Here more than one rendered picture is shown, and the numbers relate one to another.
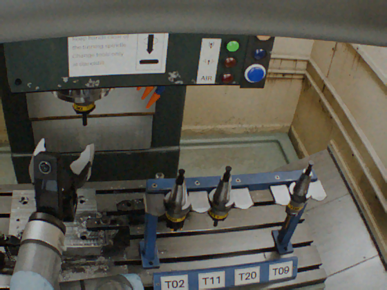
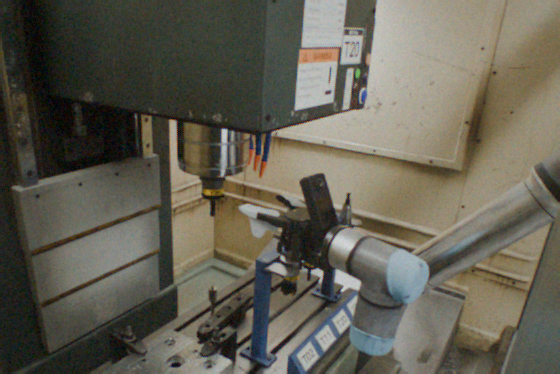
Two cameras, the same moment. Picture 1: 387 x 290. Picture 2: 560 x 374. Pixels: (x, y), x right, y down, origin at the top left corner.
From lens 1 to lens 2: 0.86 m
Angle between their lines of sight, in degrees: 36
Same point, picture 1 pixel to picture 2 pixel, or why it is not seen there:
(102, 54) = (311, 86)
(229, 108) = not seen: hidden behind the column
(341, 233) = (345, 280)
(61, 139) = (77, 318)
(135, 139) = (147, 286)
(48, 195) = (328, 211)
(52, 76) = (286, 110)
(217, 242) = (288, 319)
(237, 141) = (182, 281)
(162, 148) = (164, 291)
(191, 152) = not seen: hidden behind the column
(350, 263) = not seen: hidden behind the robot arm
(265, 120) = (195, 252)
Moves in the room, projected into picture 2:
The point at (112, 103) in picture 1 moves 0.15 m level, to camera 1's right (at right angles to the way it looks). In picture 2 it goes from (125, 251) to (166, 240)
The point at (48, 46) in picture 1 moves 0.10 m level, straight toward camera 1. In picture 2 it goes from (287, 78) to (343, 82)
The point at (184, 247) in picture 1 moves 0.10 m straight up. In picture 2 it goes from (272, 335) to (274, 309)
